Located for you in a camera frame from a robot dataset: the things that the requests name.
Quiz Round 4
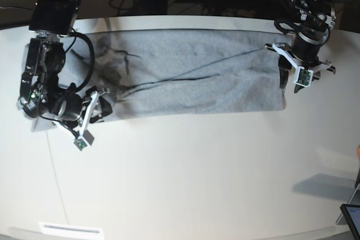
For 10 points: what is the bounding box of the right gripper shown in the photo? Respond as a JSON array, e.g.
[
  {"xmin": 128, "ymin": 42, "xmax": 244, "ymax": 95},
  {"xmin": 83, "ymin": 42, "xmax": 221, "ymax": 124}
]
[{"xmin": 39, "ymin": 87, "xmax": 110, "ymax": 141}]

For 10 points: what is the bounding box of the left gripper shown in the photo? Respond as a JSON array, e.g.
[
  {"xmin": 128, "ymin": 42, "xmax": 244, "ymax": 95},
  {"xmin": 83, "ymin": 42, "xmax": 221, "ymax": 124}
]
[{"xmin": 265, "ymin": 30, "xmax": 336, "ymax": 79}]

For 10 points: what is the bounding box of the grey T-shirt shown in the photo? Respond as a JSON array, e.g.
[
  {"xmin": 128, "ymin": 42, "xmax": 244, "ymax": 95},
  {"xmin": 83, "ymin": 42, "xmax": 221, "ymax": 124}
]
[{"xmin": 26, "ymin": 29, "xmax": 295, "ymax": 133}]

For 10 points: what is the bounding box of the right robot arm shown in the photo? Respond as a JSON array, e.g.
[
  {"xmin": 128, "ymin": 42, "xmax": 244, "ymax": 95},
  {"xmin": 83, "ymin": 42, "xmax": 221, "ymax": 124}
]
[{"xmin": 18, "ymin": 0, "xmax": 113, "ymax": 148}]

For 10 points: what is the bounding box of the white label strip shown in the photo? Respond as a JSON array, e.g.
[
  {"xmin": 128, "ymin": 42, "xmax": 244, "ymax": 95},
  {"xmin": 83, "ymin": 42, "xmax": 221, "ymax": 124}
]
[{"xmin": 39, "ymin": 222, "xmax": 105, "ymax": 239}]

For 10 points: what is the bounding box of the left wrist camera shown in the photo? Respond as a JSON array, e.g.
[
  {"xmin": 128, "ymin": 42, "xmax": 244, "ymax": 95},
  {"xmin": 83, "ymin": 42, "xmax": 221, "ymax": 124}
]
[{"xmin": 293, "ymin": 66, "xmax": 313, "ymax": 88}]

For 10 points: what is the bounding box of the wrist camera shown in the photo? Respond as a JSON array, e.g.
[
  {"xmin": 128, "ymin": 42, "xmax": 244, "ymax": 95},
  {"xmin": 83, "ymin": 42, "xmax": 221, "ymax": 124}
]
[
  {"xmin": 293, "ymin": 66, "xmax": 313, "ymax": 88},
  {"xmin": 73, "ymin": 130, "xmax": 95, "ymax": 151}
]

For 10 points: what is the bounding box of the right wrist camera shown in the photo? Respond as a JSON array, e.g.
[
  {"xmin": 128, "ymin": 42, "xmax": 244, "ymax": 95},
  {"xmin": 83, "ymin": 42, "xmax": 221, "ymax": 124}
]
[{"xmin": 73, "ymin": 130, "xmax": 95, "ymax": 151}]

